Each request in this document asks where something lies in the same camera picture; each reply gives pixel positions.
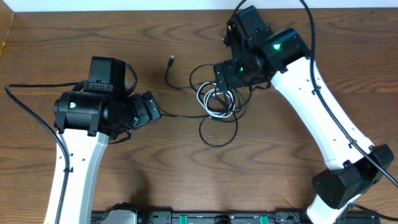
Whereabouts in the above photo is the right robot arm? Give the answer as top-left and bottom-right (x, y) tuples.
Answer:
(213, 6), (394, 223)

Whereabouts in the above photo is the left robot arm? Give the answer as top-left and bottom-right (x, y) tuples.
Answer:
(45, 56), (161, 223)

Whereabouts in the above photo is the black left camera cable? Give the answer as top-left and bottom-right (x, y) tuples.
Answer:
(4, 81), (90, 224)

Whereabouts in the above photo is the black thin cable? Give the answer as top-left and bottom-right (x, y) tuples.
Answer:
(164, 55), (218, 94)
(158, 86), (252, 148)

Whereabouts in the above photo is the white thin cable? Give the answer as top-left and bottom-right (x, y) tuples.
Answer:
(196, 81), (236, 119)

